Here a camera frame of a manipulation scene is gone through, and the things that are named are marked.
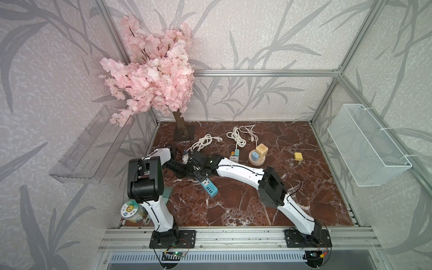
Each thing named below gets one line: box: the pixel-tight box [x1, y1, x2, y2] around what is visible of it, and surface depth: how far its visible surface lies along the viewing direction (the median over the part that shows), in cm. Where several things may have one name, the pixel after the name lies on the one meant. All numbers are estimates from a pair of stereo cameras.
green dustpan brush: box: [162, 186, 174, 205], surface depth 88 cm
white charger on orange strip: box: [229, 155, 240, 163], surface depth 95 cm
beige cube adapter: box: [255, 142, 269, 159], surface depth 98 cm
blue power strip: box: [200, 177, 219, 198], surface depth 88 cm
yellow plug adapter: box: [294, 151, 304, 161], surface depth 103 cm
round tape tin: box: [120, 199, 148, 224], surface depth 75 cm
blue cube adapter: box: [251, 151, 260, 162], surface depth 98 cm
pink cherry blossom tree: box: [99, 15, 195, 144], surface depth 74 cm
